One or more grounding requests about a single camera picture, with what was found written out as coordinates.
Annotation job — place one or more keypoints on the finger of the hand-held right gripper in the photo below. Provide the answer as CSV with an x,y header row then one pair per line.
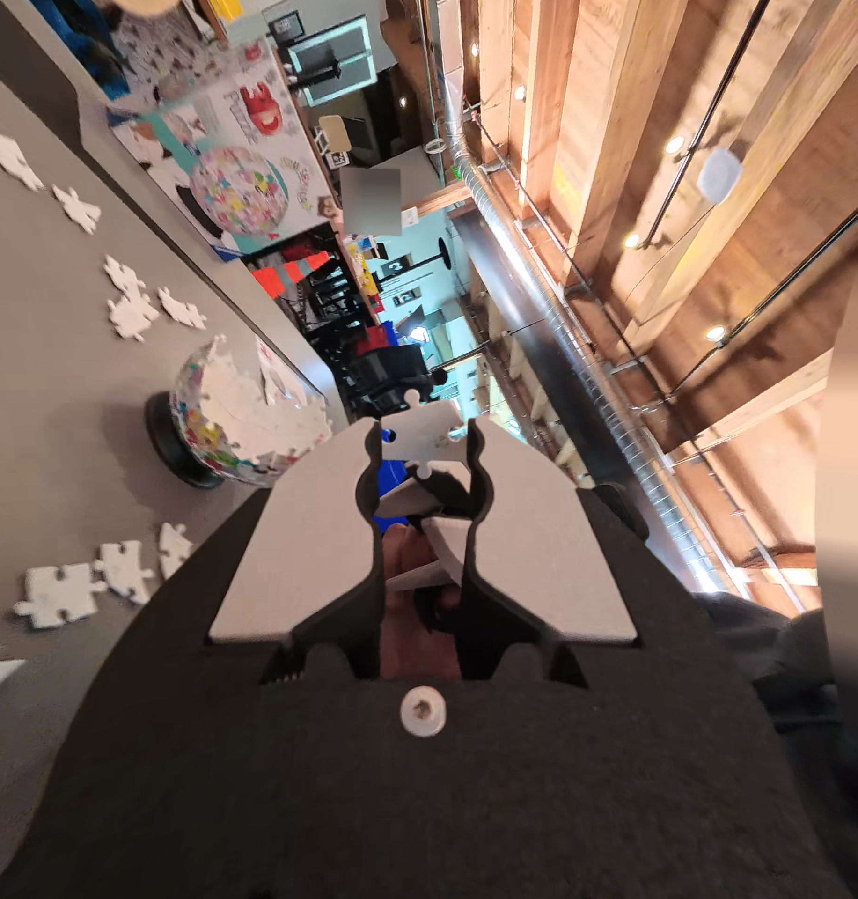
x,y
450,551
401,499

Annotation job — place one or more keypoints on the partly built white puzzle ball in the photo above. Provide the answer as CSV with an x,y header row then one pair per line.
x,y
253,415

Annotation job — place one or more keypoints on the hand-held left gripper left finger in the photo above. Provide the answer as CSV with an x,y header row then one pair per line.
x,y
296,562

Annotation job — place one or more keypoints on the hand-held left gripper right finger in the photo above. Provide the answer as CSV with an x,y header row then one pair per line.
x,y
548,562

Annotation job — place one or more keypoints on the black office chair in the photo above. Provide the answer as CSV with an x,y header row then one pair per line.
x,y
380,377

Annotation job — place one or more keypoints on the orange object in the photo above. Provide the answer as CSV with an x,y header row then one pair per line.
x,y
296,270

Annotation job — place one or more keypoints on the white ceiling lamp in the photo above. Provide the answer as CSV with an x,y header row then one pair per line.
x,y
720,173

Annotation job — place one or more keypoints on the colourful puzzle ball box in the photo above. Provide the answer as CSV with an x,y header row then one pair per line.
x,y
225,162

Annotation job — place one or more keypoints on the puzzle pieces group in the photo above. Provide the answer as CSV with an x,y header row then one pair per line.
x,y
127,302

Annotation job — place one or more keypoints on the silver ventilation duct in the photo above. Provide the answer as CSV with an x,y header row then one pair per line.
x,y
597,379

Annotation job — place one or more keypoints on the person's right hand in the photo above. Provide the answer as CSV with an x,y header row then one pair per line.
x,y
401,618

